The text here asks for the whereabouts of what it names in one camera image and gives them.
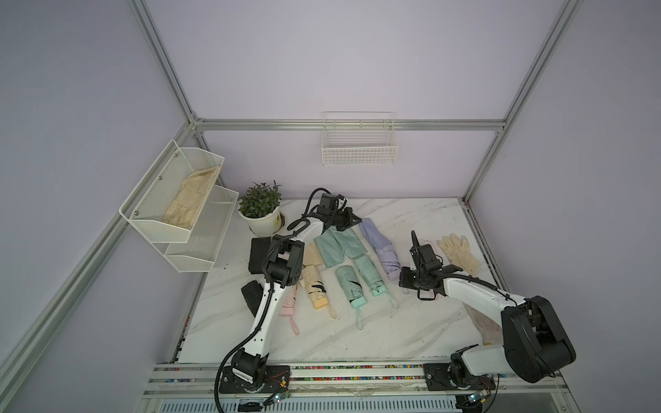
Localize cream glove in shelf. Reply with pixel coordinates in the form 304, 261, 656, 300
161, 166, 221, 230

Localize cream work glove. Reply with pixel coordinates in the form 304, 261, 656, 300
437, 233, 480, 277

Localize white speckled work glove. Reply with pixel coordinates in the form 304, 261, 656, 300
464, 305, 504, 346

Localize purple umbrella sleeve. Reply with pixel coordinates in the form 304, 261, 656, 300
359, 218, 392, 252

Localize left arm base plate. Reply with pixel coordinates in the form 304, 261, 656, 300
219, 365, 291, 394

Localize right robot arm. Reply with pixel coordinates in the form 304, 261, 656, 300
399, 232, 577, 389

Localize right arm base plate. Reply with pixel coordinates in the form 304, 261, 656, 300
423, 362, 496, 392

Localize green umbrella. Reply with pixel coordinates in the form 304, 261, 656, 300
354, 255, 399, 309
335, 265, 367, 330

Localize black umbrella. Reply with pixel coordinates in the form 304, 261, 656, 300
241, 280, 264, 318

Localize white tiered mesh shelf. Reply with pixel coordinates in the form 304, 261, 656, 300
119, 140, 239, 273

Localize black umbrella sleeve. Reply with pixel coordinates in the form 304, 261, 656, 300
248, 237, 271, 275

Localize potted green plant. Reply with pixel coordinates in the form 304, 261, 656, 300
239, 181, 283, 237

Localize green umbrella sleeve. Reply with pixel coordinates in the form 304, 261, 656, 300
332, 228, 368, 259
314, 230, 345, 268

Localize purple umbrella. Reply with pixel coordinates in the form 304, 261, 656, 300
376, 244, 401, 280

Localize aluminium rail frame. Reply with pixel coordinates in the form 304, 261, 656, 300
137, 361, 581, 412

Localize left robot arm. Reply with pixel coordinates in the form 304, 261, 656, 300
213, 188, 361, 412

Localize yellow umbrella sleeve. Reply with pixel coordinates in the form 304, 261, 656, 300
303, 241, 325, 267

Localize pink umbrella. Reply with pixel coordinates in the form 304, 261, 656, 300
279, 286, 300, 336

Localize yellow umbrella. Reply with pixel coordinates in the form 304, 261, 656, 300
301, 265, 337, 319

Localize white wire wall basket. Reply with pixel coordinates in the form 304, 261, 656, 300
321, 111, 399, 167

